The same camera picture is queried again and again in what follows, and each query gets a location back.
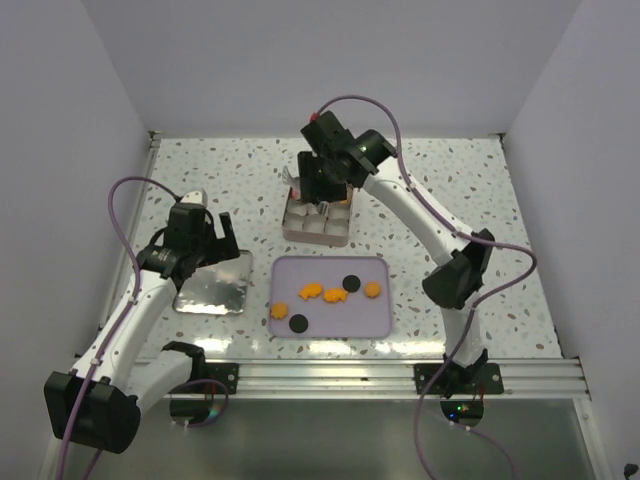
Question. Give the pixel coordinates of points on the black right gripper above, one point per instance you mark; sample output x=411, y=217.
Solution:
x=309, y=188

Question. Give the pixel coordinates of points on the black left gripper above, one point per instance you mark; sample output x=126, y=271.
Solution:
x=222, y=249

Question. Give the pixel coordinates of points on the orange fish cookie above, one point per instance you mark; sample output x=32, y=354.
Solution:
x=335, y=295
x=310, y=291

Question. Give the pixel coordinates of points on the black sandwich cookie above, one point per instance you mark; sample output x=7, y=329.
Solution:
x=298, y=323
x=351, y=283

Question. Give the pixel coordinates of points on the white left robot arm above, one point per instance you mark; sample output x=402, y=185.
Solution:
x=101, y=400

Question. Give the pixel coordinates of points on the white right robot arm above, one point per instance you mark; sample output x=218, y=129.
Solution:
x=460, y=253

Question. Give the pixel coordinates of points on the silver tin lid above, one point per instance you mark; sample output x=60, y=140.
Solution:
x=219, y=289

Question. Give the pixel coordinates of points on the pink cookie tin box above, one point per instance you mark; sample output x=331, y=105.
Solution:
x=301, y=223

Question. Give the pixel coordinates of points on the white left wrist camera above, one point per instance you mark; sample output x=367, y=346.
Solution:
x=196, y=197

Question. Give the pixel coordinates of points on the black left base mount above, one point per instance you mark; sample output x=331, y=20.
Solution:
x=225, y=373

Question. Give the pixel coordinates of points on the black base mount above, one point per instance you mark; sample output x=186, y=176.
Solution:
x=454, y=380
x=225, y=373

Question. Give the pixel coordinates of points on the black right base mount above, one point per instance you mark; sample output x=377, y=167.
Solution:
x=454, y=380

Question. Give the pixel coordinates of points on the aluminium front rail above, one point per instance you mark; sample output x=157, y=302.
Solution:
x=529, y=379

